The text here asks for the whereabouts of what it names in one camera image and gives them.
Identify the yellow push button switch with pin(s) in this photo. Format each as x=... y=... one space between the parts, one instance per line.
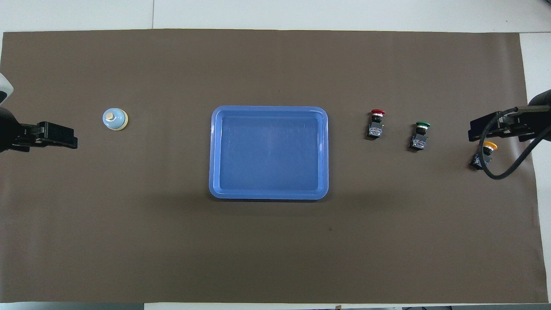
x=475 y=162

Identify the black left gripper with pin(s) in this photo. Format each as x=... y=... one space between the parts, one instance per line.
x=6 y=133

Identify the brown table mat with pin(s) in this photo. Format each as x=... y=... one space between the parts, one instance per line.
x=275 y=249

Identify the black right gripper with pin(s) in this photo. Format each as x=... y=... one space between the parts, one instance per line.
x=540 y=125

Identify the red push button switch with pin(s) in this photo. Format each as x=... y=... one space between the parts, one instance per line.
x=376 y=129

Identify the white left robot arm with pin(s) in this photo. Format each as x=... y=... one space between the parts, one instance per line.
x=3 y=88

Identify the blue plastic tray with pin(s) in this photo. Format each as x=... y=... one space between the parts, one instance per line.
x=269 y=153

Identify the green push button switch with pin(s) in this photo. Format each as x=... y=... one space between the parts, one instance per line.
x=418 y=141

